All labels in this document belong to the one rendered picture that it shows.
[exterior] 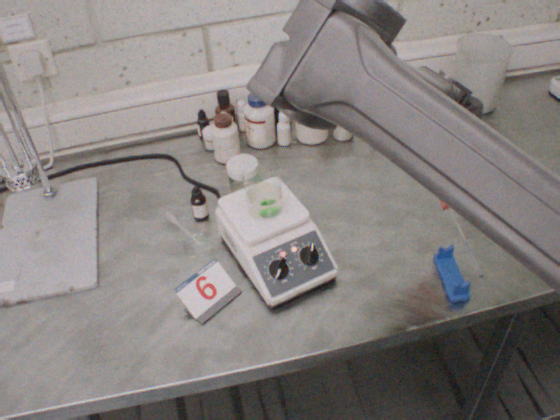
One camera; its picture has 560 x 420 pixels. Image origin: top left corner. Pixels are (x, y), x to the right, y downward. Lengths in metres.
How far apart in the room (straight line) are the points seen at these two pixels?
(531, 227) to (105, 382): 0.72
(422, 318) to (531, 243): 0.63
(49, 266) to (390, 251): 0.61
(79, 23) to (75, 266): 0.50
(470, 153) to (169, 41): 1.00
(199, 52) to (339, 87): 0.96
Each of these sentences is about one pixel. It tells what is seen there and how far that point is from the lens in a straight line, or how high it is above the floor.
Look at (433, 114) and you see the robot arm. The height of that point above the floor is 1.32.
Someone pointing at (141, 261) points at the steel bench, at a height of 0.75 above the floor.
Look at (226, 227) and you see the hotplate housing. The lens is 0.96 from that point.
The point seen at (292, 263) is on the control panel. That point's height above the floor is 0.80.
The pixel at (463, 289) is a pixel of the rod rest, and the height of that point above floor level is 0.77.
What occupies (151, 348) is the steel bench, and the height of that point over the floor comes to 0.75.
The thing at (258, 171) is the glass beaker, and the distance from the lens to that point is 0.94.
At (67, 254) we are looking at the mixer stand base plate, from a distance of 1.08.
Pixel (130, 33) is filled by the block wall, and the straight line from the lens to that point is 1.24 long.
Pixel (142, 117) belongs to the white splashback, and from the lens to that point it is 1.28.
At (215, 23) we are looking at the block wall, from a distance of 1.25.
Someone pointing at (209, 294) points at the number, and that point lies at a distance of 0.94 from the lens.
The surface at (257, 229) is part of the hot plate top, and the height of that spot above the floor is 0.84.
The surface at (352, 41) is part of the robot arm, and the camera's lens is 0.33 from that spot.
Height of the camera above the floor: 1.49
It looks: 43 degrees down
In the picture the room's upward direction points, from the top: 4 degrees counter-clockwise
